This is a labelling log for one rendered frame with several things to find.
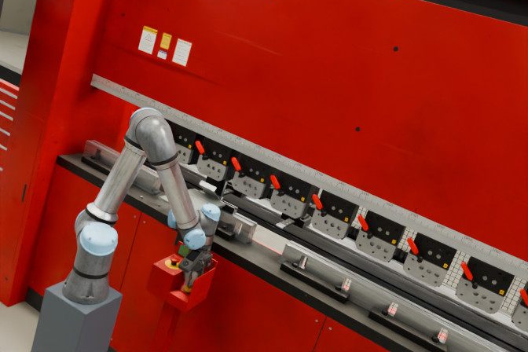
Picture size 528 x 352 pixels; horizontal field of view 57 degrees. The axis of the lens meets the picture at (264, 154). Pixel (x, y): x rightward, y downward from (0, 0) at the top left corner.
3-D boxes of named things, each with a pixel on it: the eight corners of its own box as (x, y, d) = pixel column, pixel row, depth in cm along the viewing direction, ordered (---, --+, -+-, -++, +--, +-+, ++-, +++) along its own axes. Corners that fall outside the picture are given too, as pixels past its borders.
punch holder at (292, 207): (268, 205, 209) (280, 170, 205) (276, 203, 217) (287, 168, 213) (298, 220, 203) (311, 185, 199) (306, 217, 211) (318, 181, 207)
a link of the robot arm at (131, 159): (69, 250, 164) (145, 109, 158) (67, 229, 177) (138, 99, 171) (103, 259, 170) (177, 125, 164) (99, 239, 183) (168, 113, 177)
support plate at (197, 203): (158, 198, 206) (159, 196, 205) (194, 190, 229) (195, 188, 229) (192, 216, 199) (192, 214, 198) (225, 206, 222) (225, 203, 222)
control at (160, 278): (145, 289, 198) (156, 250, 194) (168, 276, 212) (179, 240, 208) (185, 313, 191) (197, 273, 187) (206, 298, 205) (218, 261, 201)
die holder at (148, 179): (82, 156, 258) (86, 140, 256) (90, 155, 264) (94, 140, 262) (152, 195, 239) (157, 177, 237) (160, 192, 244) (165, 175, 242)
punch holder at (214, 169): (195, 170, 225) (205, 137, 221) (205, 168, 232) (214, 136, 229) (221, 182, 219) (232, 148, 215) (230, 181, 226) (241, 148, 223)
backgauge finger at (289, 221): (265, 224, 218) (269, 214, 217) (289, 214, 241) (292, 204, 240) (289, 236, 213) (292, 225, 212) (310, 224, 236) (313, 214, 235)
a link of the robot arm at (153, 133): (171, 120, 151) (214, 243, 173) (164, 111, 161) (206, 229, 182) (135, 133, 148) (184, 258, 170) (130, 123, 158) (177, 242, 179)
